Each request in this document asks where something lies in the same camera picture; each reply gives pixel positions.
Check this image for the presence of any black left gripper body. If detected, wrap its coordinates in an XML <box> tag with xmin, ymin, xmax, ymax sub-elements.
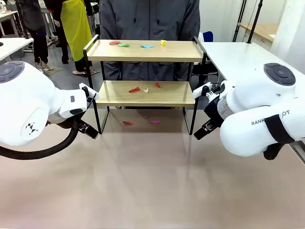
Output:
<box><xmin>47</xmin><ymin>116</ymin><xmax>75</xmax><ymax>129</ymax></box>

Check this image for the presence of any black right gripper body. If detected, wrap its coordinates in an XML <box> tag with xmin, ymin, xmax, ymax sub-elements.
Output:
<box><xmin>203</xmin><ymin>94</ymin><xmax>226</xmax><ymax>127</ymax></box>

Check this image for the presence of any two-tier wood metal shelf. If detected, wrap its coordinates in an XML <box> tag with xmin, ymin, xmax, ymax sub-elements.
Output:
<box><xmin>82</xmin><ymin>34</ymin><xmax>207</xmax><ymax>136</ymax></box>

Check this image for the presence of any black chair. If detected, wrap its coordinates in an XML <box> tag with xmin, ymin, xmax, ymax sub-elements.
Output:
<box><xmin>190</xmin><ymin>62</ymin><xmax>219</xmax><ymax>83</ymax></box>

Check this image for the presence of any large white table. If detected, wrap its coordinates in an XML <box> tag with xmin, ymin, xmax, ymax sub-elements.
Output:
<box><xmin>199</xmin><ymin>42</ymin><xmax>286</xmax><ymax>86</ymax></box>

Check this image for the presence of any blue chair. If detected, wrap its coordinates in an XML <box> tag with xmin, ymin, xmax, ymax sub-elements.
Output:
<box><xmin>202</xmin><ymin>31</ymin><xmax>214</xmax><ymax>43</ymax></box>

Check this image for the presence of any small white table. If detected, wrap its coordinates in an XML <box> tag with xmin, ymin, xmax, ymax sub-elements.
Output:
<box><xmin>0</xmin><ymin>37</ymin><xmax>34</xmax><ymax>62</ymax></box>

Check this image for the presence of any black tripod stand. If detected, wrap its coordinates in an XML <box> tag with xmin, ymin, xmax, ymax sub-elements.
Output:
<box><xmin>232</xmin><ymin>0</ymin><xmax>248</xmax><ymax>43</ymax></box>

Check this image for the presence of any light wood table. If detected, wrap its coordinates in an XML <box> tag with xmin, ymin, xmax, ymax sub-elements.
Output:
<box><xmin>237</xmin><ymin>22</ymin><xmax>280</xmax><ymax>44</ymax></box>

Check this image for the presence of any black pole stand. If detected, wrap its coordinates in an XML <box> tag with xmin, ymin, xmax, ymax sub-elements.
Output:
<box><xmin>246</xmin><ymin>0</ymin><xmax>264</xmax><ymax>44</ymax></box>

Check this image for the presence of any person in yellow apron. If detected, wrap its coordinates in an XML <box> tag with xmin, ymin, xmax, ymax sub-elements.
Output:
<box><xmin>44</xmin><ymin>0</ymin><xmax>100</xmax><ymax>77</ymax></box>

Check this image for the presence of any person in dark clothes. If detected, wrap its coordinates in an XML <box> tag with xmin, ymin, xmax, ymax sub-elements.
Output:
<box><xmin>16</xmin><ymin>0</ymin><xmax>56</xmax><ymax>72</ymax></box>

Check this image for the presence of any person in grey jacket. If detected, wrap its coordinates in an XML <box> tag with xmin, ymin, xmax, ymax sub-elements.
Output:
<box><xmin>99</xmin><ymin>0</ymin><xmax>201</xmax><ymax>110</ymax></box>

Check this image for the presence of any grey background workbench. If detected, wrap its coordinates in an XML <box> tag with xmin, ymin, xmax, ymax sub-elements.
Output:
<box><xmin>0</xmin><ymin>9</ymin><xmax>21</xmax><ymax>38</ymax></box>

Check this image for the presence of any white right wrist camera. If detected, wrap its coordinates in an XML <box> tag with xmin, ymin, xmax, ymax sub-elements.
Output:
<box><xmin>192</xmin><ymin>82</ymin><xmax>220</xmax><ymax>99</ymax></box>

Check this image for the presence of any black left cable sleeve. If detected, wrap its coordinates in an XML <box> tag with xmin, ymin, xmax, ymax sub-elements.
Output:
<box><xmin>0</xmin><ymin>116</ymin><xmax>81</xmax><ymax>160</ymax></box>

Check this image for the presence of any grey metal frame rail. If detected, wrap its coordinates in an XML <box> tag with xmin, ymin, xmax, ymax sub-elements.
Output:
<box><xmin>289</xmin><ymin>139</ymin><xmax>305</xmax><ymax>165</ymax></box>

